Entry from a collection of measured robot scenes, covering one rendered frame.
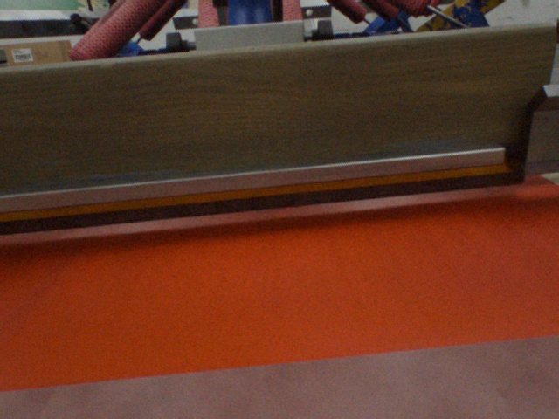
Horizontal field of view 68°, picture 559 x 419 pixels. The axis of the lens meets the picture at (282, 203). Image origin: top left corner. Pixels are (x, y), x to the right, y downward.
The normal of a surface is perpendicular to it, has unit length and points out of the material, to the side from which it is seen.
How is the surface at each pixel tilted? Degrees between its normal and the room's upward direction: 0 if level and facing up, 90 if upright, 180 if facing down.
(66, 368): 0
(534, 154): 90
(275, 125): 90
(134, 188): 90
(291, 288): 0
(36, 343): 0
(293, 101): 90
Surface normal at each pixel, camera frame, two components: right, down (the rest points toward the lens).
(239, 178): 0.07, 0.38
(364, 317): -0.07, -0.92
